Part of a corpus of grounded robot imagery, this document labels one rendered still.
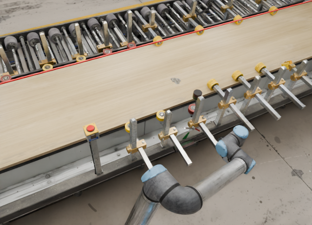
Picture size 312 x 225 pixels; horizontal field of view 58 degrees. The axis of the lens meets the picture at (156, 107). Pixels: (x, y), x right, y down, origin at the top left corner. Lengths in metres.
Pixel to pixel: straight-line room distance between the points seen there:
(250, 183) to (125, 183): 1.21
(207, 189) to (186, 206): 0.16
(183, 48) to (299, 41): 1.18
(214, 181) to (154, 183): 0.30
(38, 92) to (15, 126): 0.32
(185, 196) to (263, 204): 1.79
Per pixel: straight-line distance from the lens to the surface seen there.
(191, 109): 2.12
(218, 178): 1.40
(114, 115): 2.05
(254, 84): 2.22
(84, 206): 2.72
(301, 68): 2.58
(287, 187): 3.12
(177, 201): 1.21
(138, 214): 1.41
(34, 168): 2.14
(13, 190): 2.22
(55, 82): 2.34
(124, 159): 2.08
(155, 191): 1.24
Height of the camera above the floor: 2.52
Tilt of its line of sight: 50 degrees down
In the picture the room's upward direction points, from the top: 6 degrees clockwise
